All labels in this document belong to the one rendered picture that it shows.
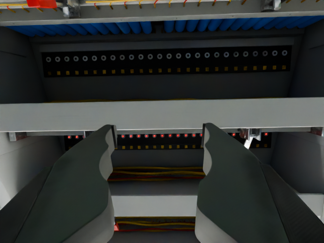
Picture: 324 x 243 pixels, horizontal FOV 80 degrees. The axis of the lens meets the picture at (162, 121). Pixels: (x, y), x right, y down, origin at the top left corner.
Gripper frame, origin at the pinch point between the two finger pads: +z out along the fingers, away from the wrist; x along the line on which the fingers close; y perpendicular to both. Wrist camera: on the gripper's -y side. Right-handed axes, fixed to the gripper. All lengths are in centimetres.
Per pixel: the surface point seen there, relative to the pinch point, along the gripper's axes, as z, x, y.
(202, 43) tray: 33.2, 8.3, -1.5
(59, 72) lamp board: 31.8, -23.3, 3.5
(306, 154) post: 23.5, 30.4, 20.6
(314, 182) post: 19.0, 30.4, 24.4
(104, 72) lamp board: 31.8, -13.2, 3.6
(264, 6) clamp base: 19.0, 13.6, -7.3
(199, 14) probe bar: 20.7, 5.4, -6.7
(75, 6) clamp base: 17.9, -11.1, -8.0
